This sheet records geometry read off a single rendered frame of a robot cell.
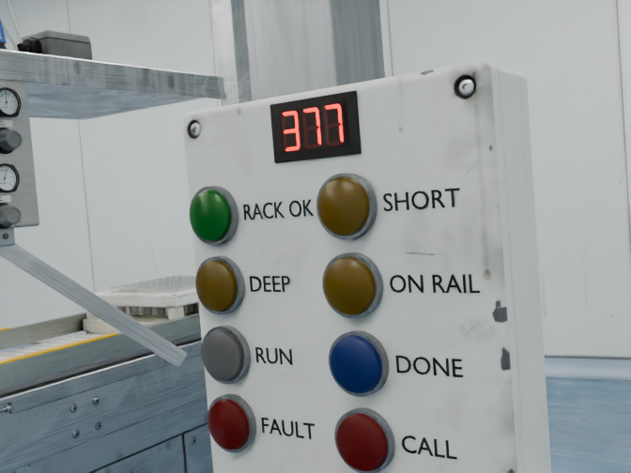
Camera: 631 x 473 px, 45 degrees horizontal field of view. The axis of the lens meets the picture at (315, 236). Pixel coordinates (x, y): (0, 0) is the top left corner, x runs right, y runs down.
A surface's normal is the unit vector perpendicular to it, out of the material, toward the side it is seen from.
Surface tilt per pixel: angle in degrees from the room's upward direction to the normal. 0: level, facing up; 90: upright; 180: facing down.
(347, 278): 87
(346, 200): 88
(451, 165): 90
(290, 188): 90
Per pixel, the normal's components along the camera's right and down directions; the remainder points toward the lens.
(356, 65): 0.82, -0.04
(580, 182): -0.46, 0.08
